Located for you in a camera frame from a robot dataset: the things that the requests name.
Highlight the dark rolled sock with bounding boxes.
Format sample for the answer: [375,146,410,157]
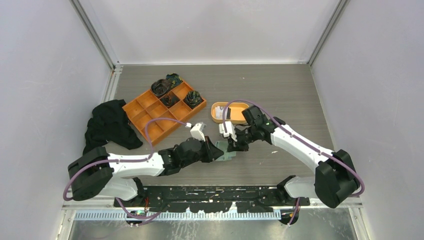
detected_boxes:
[165,73,183,88]
[150,79,172,98]
[159,91,180,109]

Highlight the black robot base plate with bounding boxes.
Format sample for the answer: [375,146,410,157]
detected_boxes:
[122,185,310,213]

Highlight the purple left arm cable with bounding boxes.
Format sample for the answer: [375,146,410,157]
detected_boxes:
[62,117,193,202]

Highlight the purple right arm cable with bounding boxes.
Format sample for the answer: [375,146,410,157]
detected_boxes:
[221,99,366,196]

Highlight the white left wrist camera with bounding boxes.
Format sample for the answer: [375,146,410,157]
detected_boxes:
[190,122,206,141]

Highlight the aluminium frame rail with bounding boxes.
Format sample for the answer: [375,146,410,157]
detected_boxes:
[61,198,365,223]

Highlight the green card holder wallet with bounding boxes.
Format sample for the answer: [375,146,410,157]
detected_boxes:
[215,140,237,162]

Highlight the green patterned rolled sock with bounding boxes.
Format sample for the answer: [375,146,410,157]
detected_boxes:
[183,90,203,109]

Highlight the dark rolled sock left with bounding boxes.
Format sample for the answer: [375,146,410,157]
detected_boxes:
[150,79,172,98]

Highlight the orange wooden divider box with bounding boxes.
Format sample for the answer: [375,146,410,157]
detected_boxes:
[122,80,207,146]

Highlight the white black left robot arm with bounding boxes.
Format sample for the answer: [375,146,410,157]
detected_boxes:
[63,137,224,207]

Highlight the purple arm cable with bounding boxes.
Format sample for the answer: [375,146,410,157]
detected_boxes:
[62,117,193,202]
[221,99,366,196]

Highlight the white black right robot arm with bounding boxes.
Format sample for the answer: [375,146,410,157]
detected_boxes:
[219,105,363,209]

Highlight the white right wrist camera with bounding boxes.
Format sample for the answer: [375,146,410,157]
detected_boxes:
[218,121,237,142]

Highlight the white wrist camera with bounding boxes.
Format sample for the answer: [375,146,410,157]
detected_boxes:
[218,121,237,142]
[190,122,206,141]

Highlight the dark rolled sock top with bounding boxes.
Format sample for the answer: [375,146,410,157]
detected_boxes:
[165,73,183,88]

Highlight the dark rolled sock centre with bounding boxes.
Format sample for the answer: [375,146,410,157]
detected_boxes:
[159,91,180,109]

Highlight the black cloth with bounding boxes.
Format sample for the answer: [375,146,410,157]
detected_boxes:
[82,99,143,154]

